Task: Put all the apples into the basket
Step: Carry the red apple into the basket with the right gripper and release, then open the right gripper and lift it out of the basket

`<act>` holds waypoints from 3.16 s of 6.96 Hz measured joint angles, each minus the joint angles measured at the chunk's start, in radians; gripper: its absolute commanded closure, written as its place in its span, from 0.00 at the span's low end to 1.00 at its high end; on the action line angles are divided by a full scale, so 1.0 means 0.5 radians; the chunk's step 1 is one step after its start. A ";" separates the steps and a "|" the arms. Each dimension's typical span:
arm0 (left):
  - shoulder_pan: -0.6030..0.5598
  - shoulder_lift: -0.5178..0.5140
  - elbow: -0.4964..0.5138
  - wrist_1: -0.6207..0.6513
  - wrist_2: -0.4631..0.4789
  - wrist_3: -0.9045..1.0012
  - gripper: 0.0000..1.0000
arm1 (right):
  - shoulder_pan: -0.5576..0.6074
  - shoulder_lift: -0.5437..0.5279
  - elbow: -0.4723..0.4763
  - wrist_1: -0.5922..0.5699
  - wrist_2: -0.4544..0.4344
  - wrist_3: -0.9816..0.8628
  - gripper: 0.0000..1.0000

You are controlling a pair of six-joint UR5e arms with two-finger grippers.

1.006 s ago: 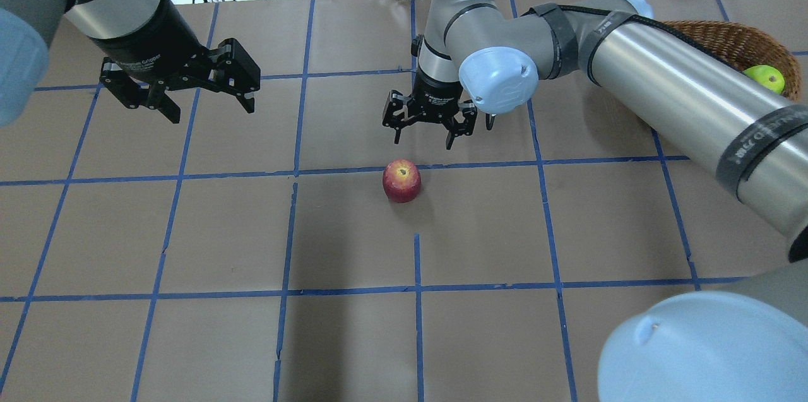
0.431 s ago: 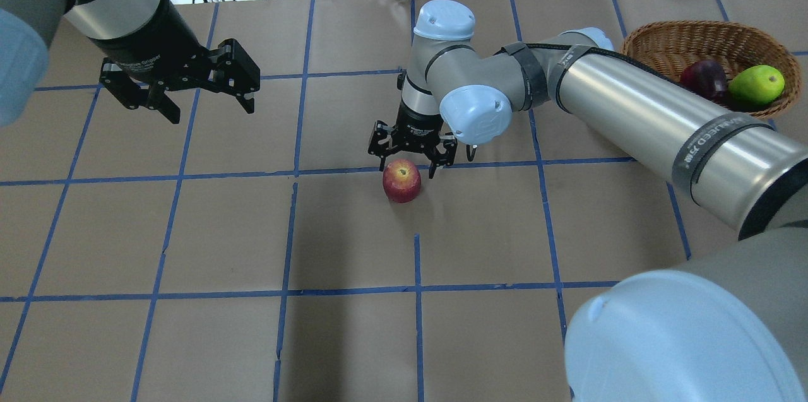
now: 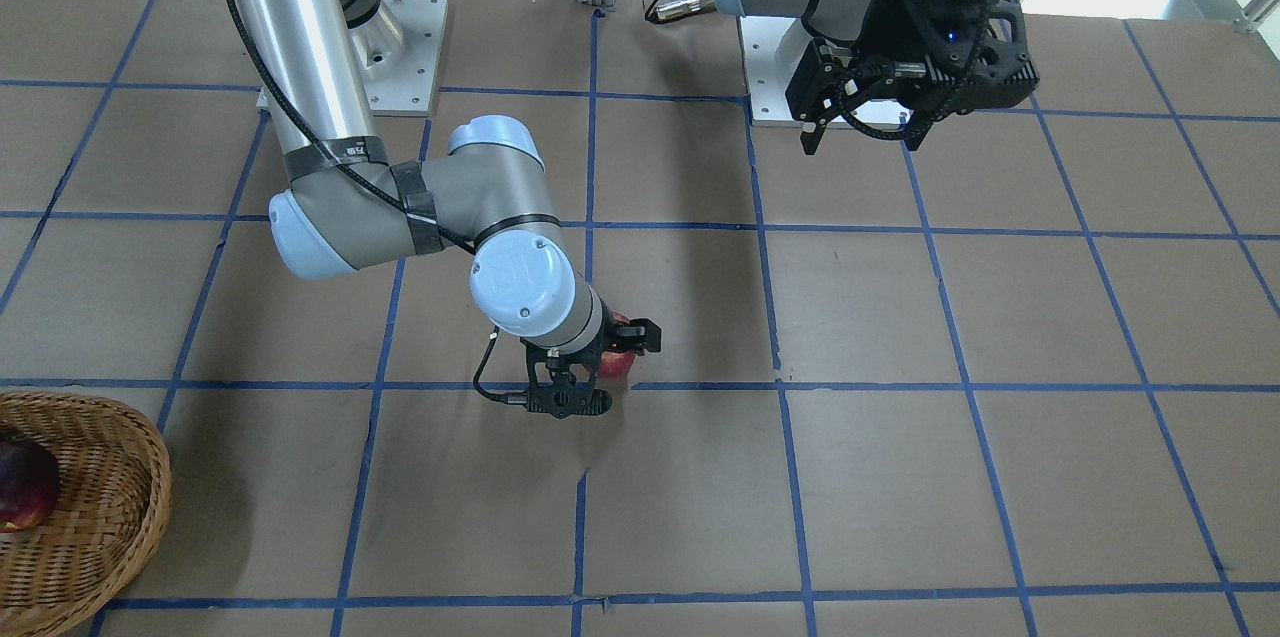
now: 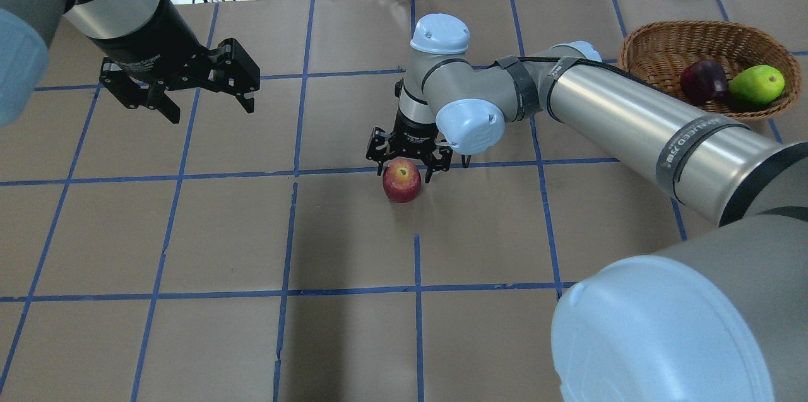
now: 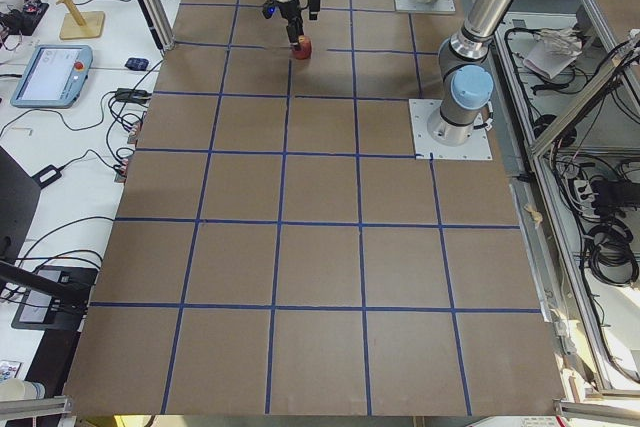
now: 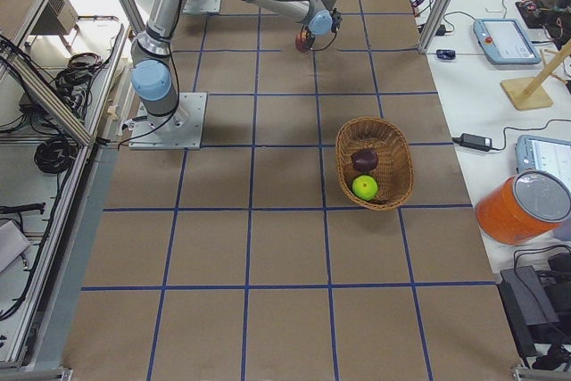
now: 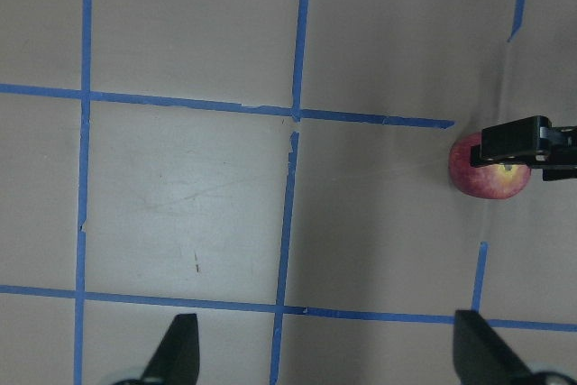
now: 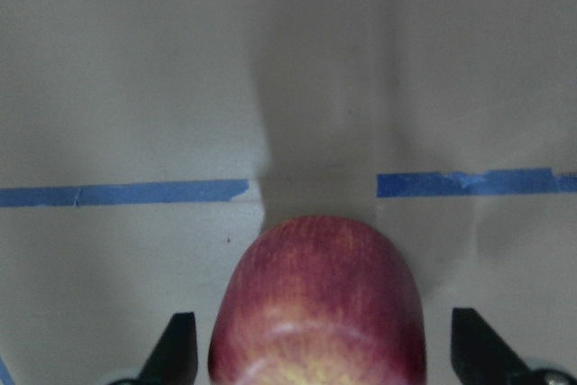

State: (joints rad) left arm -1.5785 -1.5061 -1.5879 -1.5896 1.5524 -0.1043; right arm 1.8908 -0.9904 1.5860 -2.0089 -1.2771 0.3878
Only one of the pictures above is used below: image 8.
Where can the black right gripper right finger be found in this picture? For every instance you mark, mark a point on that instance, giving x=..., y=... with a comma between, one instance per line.
x=480, y=356

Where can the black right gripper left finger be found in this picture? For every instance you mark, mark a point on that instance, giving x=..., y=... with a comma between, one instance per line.
x=174, y=358

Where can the red yellow apple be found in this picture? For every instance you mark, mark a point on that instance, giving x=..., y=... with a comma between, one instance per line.
x=320, y=300

